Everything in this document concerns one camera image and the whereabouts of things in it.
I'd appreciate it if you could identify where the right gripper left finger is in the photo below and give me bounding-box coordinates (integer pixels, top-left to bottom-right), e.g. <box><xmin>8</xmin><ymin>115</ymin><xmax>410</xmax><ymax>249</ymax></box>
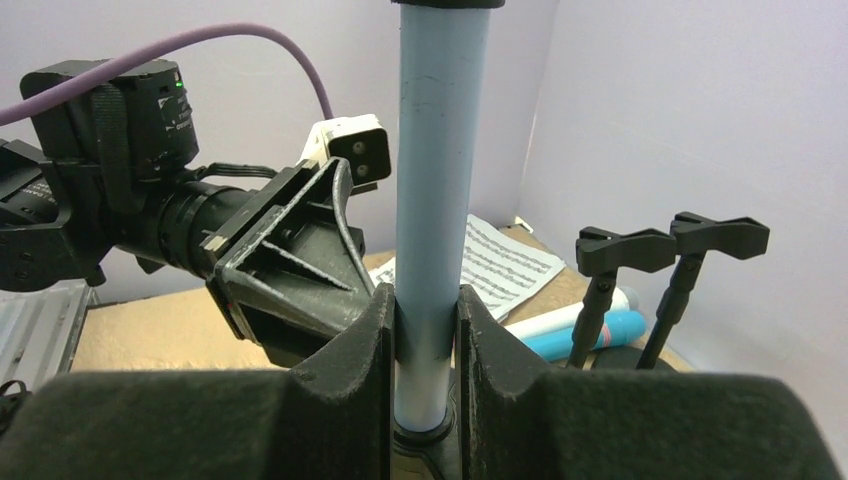
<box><xmin>1</xmin><ymin>284</ymin><xmax>395</xmax><ymax>479</ymax></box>

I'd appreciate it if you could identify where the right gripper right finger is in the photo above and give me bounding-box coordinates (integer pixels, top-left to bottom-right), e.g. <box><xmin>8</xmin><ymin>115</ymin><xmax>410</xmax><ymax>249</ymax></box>
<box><xmin>456</xmin><ymin>286</ymin><xmax>840</xmax><ymax>479</ymax></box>

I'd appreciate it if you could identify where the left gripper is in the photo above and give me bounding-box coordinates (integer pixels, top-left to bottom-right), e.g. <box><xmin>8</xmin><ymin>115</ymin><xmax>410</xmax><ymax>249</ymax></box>
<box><xmin>201</xmin><ymin>157</ymin><xmax>371</xmax><ymax>367</ymax></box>

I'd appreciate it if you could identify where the sheet music page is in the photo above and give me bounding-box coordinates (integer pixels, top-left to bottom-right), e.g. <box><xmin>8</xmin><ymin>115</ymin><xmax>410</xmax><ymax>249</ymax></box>
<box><xmin>368</xmin><ymin>213</ymin><xmax>568</xmax><ymax>324</ymax></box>

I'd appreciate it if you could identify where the white toy microphone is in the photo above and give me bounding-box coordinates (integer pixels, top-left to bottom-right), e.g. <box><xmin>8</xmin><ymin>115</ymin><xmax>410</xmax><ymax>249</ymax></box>
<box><xmin>506</xmin><ymin>286</ymin><xmax>640</xmax><ymax>340</ymax></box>

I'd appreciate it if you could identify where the light blue music stand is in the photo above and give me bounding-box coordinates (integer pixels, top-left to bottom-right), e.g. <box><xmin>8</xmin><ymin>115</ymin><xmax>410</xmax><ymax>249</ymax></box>
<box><xmin>392</xmin><ymin>1</ymin><xmax>498</xmax><ymax>479</ymax></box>

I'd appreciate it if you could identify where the black mic stand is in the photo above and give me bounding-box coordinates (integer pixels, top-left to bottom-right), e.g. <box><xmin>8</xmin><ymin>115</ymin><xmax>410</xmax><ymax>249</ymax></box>
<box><xmin>635</xmin><ymin>211</ymin><xmax>772</xmax><ymax>371</ymax></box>
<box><xmin>567</xmin><ymin>226</ymin><xmax>676</xmax><ymax>369</ymax></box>

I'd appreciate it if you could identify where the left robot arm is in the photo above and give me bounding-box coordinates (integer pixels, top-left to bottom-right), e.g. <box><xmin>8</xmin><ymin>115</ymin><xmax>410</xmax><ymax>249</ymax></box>
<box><xmin>1</xmin><ymin>59</ymin><xmax>374</xmax><ymax>367</ymax></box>

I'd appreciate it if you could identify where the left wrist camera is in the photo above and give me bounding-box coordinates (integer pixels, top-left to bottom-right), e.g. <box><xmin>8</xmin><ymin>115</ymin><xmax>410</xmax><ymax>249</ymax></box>
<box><xmin>300</xmin><ymin>114</ymin><xmax>392</xmax><ymax>195</ymax></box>

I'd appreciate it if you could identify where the aluminium frame rail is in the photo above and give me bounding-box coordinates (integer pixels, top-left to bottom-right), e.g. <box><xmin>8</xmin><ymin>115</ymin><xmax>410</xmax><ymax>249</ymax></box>
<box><xmin>1</xmin><ymin>280</ymin><xmax>98</xmax><ymax>391</ymax></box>

